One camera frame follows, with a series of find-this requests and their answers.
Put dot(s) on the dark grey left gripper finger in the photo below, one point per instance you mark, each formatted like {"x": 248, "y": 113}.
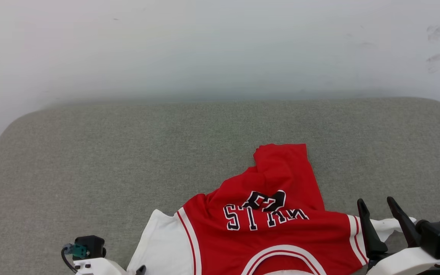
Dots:
{"x": 141, "y": 271}

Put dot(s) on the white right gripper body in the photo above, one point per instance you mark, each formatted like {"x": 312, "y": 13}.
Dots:
{"x": 407, "y": 263}

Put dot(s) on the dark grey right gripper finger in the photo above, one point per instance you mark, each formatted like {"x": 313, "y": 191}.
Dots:
{"x": 403, "y": 221}
{"x": 369, "y": 233}

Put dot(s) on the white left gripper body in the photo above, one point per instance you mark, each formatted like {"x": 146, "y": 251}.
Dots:
{"x": 97, "y": 267}

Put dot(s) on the red and white basketball jersey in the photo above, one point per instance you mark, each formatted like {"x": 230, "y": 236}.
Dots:
{"x": 273, "y": 236}

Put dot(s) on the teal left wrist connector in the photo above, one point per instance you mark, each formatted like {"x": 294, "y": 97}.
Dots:
{"x": 76, "y": 250}

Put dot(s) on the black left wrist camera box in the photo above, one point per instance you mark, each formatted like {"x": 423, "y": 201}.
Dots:
{"x": 92, "y": 245}

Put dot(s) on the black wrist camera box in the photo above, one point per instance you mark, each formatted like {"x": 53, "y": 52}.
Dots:
{"x": 92, "y": 245}
{"x": 437, "y": 235}

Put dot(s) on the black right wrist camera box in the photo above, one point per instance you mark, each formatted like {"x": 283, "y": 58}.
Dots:
{"x": 437, "y": 235}

